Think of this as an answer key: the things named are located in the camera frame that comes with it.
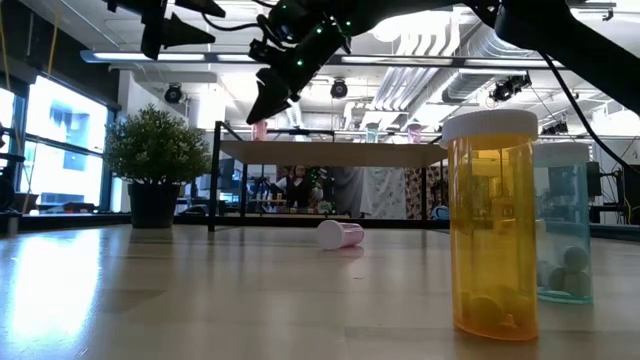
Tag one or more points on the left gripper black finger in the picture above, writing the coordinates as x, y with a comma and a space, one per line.
200, 7
187, 32

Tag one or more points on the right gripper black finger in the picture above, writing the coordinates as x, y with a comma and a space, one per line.
272, 95

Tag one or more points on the red pill bottle white cap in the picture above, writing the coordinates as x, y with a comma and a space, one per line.
260, 132

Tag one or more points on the teal pill bottle white cap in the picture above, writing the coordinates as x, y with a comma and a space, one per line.
371, 134
565, 210

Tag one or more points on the pink pill bottle white cap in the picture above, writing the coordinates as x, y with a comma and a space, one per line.
345, 235
414, 132

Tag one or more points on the orange pill bottle white cap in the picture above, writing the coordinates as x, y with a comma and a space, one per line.
492, 225

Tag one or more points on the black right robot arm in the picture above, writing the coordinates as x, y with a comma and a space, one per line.
575, 45

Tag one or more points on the wooden shelf black metal legs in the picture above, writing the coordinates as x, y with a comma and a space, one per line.
330, 153

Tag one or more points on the long ceiling light bar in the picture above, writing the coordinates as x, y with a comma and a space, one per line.
150, 56

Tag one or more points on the black ceiling spotlight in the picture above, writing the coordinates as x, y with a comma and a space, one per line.
338, 88
172, 93
510, 87

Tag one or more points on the person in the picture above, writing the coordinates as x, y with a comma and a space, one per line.
299, 192

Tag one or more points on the green artificial potted plant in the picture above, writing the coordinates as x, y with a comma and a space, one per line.
155, 150

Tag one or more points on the white patterned hanging cloth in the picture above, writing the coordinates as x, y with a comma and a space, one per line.
380, 192

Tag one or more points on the large window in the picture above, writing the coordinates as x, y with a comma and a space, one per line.
65, 150

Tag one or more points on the dark patterned hanging cloth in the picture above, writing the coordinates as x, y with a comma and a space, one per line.
417, 192

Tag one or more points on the black computer monitor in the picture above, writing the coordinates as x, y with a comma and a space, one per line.
593, 180

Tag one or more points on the black aluminium table frame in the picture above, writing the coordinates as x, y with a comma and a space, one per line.
75, 221

